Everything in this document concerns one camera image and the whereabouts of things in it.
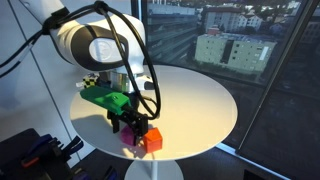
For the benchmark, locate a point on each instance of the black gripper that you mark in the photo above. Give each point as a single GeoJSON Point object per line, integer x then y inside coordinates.
{"type": "Point", "coordinates": [128, 115]}

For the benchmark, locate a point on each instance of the pink block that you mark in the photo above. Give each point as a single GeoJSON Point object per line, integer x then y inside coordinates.
{"type": "Point", "coordinates": [126, 136]}

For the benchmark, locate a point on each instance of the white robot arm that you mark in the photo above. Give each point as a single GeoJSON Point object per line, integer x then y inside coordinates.
{"type": "Point", "coordinates": [76, 40]}

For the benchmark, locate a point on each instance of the orange block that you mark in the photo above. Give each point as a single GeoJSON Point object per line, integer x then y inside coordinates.
{"type": "Point", "coordinates": [153, 141]}

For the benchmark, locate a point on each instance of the blue black clamp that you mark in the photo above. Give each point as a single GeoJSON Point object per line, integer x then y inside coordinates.
{"type": "Point", "coordinates": [75, 145]}

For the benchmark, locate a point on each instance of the checkered zebra soft cube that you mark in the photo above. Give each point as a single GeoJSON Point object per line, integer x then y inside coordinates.
{"type": "Point", "coordinates": [90, 81]}

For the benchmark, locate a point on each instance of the purple clamp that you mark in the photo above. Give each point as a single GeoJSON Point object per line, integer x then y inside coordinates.
{"type": "Point", "coordinates": [80, 174]}

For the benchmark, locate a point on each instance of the blue spring clamp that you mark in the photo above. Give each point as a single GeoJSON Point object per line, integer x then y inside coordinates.
{"type": "Point", "coordinates": [40, 141]}

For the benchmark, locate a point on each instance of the black tool stand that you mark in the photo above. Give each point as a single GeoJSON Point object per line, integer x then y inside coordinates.
{"type": "Point", "coordinates": [20, 156]}

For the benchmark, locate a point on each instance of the white window sill strip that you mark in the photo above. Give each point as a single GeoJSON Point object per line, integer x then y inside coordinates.
{"type": "Point", "coordinates": [246, 160]}

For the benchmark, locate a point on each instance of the dark window corner mullion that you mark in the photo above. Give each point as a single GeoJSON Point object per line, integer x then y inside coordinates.
{"type": "Point", "coordinates": [138, 6]}

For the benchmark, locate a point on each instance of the dark slim window mullion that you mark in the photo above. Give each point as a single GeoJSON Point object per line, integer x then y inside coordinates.
{"type": "Point", "coordinates": [276, 76]}

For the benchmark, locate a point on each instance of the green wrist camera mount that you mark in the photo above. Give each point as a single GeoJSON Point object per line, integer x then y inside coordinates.
{"type": "Point", "coordinates": [103, 98]}

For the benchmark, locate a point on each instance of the white table pedestal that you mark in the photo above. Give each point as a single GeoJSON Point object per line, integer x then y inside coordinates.
{"type": "Point", "coordinates": [153, 170]}

